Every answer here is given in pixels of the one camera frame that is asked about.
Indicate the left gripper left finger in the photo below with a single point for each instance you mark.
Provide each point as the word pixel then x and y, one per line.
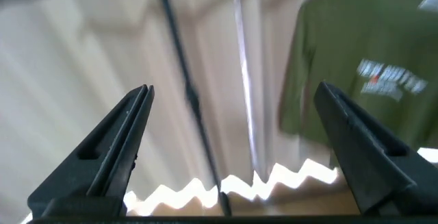
pixel 102 162

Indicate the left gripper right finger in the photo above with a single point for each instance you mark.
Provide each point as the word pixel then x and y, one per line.
pixel 373 169

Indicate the beige curtain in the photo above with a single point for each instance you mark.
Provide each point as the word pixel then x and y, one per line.
pixel 85 63

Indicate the black clothes rack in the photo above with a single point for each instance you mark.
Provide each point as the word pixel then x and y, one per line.
pixel 191 97

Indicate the green sleeveless shirt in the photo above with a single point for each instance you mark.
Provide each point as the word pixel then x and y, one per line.
pixel 342 39

